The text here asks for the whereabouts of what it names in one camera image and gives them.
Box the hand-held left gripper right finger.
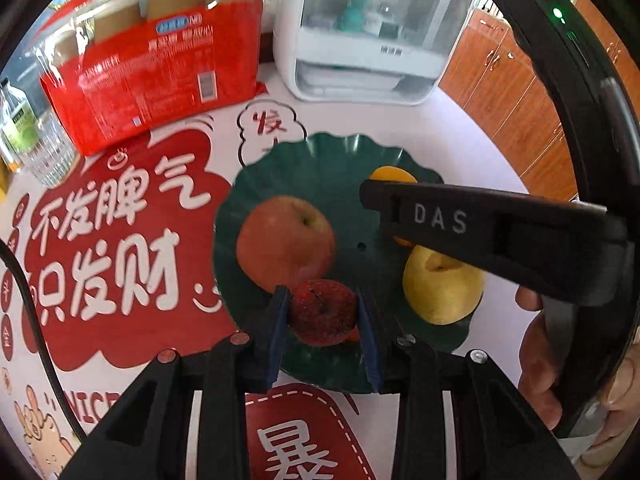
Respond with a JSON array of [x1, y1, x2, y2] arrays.
[[356, 287, 573, 480]]

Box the person's right hand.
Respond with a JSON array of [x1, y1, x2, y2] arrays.
[[515, 286, 640, 462]]

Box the black cable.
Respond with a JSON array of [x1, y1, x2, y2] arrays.
[[0, 240, 89, 444]]

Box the green label vinegar bottle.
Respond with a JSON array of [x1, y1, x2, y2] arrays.
[[0, 77, 42, 162]]

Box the red hawthorn berry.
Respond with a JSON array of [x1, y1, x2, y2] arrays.
[[288, 280, 360, 346]]

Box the red paper cup package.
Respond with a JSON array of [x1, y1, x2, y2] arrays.
[[39, 0, 267, 157]]

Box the smooth yellow pear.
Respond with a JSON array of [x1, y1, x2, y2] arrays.
[[402, 245, 485, 326]]

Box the wooden floor cabinets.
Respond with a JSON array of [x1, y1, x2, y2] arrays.
[[437, 0, 640, 204]]

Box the clear ribbed glass cup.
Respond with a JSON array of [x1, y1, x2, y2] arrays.
[[22, 124, 82, 189]]

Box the dark green scalloped plate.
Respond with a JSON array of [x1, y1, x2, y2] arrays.
[[212, 132, 485, 397]]

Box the red apple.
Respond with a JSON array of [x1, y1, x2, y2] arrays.
[[236, 195, 336, 289]]

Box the white countertop sterilizer appliance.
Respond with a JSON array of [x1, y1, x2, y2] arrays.
[[272, 0, 482, 107]]

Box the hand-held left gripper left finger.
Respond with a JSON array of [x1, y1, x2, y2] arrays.
[[60, 284, 292, 480]]

